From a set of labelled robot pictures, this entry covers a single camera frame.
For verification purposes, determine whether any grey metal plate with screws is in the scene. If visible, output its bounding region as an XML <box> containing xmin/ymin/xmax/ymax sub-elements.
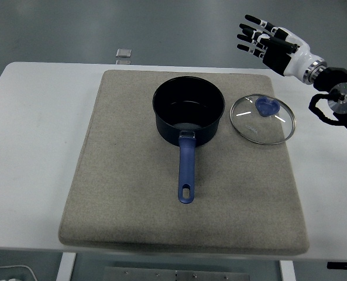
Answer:
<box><xmin>104</xmin><ymin>266</ymin><xmax>250</xmax><ymax>281</ymax></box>

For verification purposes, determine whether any dark blue saucepan blue handle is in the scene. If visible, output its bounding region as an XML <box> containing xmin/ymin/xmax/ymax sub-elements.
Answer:
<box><xmin>152</xmin><ymin>76</ymin><xmax>226</xmax><ymax>204</ymax></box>

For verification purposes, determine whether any glass pot lid blue knob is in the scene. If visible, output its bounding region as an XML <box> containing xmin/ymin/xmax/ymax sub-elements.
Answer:
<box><xmin>229</xmin><ymin>93</ymin><xmax>297</xmax><ymax>146</ymax></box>

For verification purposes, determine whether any white table leg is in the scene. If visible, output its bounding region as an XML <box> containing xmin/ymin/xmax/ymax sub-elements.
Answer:
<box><xmin>56</xmin><ymin>252</ymin><xmax>77</xmax><ymax>281</ymax></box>
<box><xmin>279</xmin><ymin>259</ymin><xmax>297</xmax><ymax>281</ymax></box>

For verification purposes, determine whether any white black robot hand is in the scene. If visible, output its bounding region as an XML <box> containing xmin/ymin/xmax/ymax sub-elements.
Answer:
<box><xmin>236</xmin><ymin>14</ymin><xmax>323</xmax><ymax>78</ymax></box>

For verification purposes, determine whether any beige fabric mat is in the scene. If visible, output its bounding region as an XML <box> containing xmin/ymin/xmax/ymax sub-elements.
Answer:
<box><xmin>58</xmin><ymin>69</ymin><xmax>310</xmax><ymax>256</ymax></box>

